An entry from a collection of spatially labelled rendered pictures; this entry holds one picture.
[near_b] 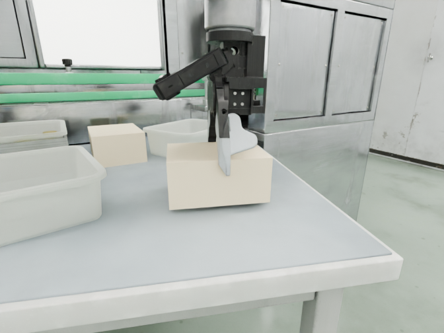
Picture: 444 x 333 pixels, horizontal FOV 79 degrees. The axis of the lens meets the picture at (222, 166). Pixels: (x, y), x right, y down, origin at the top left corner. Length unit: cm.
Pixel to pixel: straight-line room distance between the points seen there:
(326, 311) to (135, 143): 52
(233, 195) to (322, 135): 88
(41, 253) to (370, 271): 40
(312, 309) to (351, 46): 111
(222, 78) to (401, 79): 347
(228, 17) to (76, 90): 65
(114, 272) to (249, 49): 34
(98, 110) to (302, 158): 80
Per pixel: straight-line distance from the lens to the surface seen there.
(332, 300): 45
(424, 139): 371
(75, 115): 95
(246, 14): 42
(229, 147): 38
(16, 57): 113
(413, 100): 374
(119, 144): 68
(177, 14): 128
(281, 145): 110
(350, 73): 136
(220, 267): 32
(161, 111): 99
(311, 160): 125
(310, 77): 117
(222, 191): 42
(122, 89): 98
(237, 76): 43
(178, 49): 124
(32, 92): 96
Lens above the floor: 95
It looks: 18 degrees down
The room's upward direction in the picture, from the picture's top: straight up
